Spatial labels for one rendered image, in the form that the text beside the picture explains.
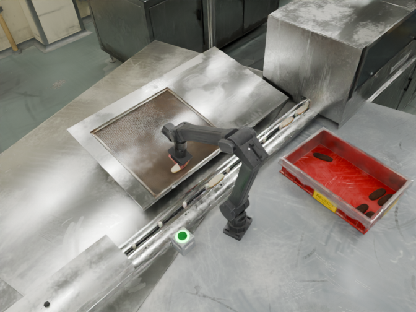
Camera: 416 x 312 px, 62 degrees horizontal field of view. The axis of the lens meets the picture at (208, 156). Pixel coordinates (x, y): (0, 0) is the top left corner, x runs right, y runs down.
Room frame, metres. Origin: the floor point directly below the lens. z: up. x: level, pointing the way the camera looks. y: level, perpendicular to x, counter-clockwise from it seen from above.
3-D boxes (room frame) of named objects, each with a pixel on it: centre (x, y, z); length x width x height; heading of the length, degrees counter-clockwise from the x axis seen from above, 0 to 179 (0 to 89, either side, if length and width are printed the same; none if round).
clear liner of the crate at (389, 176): (1.00, -0.61, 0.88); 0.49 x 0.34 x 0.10; 38
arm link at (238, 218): (0.81, -0.09, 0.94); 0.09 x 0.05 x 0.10; 39
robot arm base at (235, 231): (0.80, -0.11, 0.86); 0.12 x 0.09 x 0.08; 146
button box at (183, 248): (0.72, 0.12, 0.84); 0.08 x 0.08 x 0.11; 42
